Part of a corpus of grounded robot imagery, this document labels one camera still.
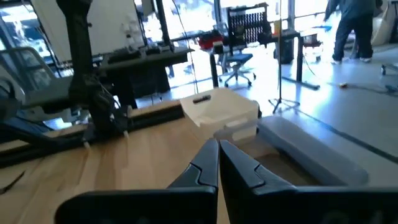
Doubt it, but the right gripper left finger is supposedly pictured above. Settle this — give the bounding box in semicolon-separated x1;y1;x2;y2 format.
54;139;220;224

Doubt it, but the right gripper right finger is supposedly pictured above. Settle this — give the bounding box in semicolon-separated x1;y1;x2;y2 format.
219;139;398;224

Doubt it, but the black metal fork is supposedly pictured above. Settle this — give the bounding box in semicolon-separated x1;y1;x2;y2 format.
0;170;26;195

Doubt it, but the grey translucent plastic bin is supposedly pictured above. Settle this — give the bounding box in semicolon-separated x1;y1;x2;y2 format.
213;115;369;187

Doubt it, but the white plastic bin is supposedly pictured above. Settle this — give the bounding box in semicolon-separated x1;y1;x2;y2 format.
179;87;261;147

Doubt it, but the blue office chair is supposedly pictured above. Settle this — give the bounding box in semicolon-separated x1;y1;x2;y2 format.
217;27;257;88

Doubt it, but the grey desk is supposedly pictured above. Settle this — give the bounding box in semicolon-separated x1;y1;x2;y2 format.
23;46;196;110

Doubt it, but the black waste bin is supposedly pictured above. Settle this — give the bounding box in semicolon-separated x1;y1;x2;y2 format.
273;39;295;65

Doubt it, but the black tripod stand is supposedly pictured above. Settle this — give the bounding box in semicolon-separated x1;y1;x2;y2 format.
269;0;302;114

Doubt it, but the red bag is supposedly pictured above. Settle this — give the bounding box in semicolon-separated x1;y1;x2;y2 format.
198;30;224;50

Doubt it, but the black rack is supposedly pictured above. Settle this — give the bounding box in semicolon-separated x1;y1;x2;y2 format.
226;2;270;44

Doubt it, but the white board panel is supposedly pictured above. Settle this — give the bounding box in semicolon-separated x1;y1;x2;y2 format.
30;0;147;63

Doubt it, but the person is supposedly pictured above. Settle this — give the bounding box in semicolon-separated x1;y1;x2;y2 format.
323;0;384;65

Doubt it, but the white bag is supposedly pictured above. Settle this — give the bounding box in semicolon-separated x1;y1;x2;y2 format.
371;6;394;46

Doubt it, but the black aluminium frame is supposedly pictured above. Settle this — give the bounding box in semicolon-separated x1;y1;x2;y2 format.
0;104;186;169

